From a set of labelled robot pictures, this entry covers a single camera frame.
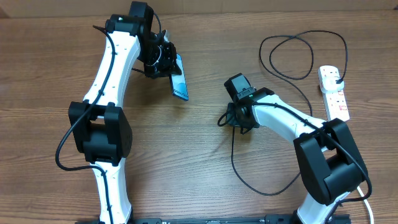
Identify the white power strip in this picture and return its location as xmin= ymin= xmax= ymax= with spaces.
xmin=318 ymin=65 xmax=349 ymax=121

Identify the blue Galaxy smartphone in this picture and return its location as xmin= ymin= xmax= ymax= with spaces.
xmin=170 ymin=54 xmax=189 ymax=101

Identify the white power strip cord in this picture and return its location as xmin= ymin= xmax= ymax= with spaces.
xmin=356 ymin=185 xmax=376 ymax=224

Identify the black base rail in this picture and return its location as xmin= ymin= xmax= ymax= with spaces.
xmin=74 ymin=213 xmax=352 ymax=224

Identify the black charger cable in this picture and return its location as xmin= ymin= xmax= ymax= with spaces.
xmin=230 ymin=30 xmax=349 ymax=197

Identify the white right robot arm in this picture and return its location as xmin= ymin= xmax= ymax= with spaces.
xmin=222 ymin=73 xmax=372 ymax=223

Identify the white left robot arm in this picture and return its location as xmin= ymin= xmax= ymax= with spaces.
xmin=60 ymin=1 xmax=189 ymax=223

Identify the white charger plug adapter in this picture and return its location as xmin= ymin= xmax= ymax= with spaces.
xmin=320 ymin=77 xmax=345 ymax=94

